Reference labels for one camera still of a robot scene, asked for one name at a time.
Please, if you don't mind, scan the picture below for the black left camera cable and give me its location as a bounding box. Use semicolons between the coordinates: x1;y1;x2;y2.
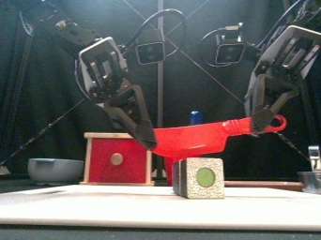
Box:
123;7;188;59

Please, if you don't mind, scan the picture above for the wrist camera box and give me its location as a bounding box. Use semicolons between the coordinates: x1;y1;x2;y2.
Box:
134;28;168;66
213;22;249;66

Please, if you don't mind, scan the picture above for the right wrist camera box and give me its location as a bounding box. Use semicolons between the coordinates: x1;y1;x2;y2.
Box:
213;22;249;66

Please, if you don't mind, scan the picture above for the brown square plate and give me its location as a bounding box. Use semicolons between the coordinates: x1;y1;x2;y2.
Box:
224;180;305;191

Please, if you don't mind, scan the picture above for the red wooden box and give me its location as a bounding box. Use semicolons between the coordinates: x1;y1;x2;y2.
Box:
79;131;156;187

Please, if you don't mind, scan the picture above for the vertical metal frame pole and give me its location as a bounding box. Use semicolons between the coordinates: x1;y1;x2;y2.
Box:
156;0;166;181

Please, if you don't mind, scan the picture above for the small metal pot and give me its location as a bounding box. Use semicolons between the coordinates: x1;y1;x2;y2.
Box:
297;144;321;195

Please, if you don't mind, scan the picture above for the pale blue bowl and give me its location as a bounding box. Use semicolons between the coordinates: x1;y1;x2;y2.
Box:
27;157;86;186

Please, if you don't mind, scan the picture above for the toy sushi roll block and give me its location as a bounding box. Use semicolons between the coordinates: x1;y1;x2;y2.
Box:
172;157;226;200

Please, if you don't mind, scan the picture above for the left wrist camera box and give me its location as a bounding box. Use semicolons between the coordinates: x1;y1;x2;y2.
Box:
134;28;168;66

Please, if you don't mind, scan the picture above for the white cutting board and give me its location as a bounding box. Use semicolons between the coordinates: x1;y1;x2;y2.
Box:
0;184;321;233

